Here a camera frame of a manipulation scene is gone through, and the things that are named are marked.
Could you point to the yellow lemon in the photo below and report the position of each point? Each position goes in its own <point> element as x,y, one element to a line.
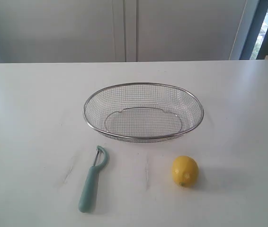
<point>185,171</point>

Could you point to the teal handled peeler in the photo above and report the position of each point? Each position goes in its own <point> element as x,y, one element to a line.
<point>88,196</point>

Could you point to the white cabinet doors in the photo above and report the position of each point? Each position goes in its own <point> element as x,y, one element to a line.
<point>118,30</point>

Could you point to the oval wire mesh basket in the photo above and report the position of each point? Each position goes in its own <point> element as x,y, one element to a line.
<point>143,112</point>

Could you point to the window with dark frame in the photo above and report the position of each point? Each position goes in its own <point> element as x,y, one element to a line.
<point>256,43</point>

